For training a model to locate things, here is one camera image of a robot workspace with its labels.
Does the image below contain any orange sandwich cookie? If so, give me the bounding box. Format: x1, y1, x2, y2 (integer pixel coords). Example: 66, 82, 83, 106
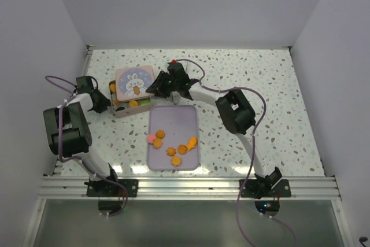
128, 100, 139, 108

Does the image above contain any green sandwich cookie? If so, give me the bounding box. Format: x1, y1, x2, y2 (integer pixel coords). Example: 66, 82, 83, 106
139, 98, 151, 105

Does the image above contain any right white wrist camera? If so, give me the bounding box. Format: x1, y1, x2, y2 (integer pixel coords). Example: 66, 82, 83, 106
168, 59, 177, 65

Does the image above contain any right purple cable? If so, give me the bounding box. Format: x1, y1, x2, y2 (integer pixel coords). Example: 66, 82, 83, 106
176, 58, 298, 247

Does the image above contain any orange leaf cookie left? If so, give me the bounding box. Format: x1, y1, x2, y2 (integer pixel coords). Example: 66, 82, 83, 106
152, 138, 162, 149

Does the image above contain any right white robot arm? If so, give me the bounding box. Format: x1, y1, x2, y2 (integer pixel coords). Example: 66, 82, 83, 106
146, 60, 282, 197

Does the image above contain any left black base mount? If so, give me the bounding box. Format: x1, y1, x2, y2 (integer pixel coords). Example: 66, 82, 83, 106
84, 179, 138, 197

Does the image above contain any orange fish cookie right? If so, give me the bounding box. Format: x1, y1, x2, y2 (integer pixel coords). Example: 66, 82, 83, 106
187, 137, 197, 150

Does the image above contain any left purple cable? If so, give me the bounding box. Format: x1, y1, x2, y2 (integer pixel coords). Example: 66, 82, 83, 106
45, 75, 129, 217

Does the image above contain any black sandwich cookie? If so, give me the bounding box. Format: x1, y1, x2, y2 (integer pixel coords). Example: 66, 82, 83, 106
116, 106, 126, 111

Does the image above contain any orange leaf cookie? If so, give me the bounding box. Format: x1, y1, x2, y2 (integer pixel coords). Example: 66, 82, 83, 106
171, 156, 182, 167
152, 138, 162, 149

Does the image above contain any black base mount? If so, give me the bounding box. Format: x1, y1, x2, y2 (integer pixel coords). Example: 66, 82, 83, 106
84, 179, 138, 197
239, 167, 292, 199

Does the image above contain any orange rosette cookie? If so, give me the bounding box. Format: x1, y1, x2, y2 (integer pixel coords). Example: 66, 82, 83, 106
166, 147, 176, 157

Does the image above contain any orange chip cookie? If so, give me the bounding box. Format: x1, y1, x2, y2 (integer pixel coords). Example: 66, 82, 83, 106
177, 145, 188, 155

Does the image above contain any cookie tin with liners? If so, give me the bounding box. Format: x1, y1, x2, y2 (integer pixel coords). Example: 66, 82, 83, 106
109, 80, 153, 118

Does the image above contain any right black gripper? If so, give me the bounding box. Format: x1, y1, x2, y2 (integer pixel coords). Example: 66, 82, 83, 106
146, 71, 179, 99

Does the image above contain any orange swirl cookie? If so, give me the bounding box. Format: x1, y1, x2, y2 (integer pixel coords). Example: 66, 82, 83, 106
156, 130, 165, 139

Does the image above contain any aluminium front rail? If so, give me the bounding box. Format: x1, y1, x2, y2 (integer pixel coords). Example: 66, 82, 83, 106
38, 176, 341, 201

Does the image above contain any pink sandwich cookie left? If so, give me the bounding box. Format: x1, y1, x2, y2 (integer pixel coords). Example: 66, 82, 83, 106
147, 134, 156, 144

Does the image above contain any purple cable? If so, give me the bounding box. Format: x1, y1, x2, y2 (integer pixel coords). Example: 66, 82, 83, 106
176, 58, 298, 247
45, 75, 129, 217

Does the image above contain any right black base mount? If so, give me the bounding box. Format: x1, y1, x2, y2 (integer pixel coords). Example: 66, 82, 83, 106
239, 167, 292, 199

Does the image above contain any round orange cookie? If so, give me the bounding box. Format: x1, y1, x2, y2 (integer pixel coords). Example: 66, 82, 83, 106
109, 83, 116, 93

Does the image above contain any orange leaf cookie bottom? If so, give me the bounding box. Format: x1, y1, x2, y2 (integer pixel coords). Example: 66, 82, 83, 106
171, 156, 182, 167

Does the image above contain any lavender plastic tray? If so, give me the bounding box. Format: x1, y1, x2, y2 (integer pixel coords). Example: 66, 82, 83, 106
147, 105, 199, 171

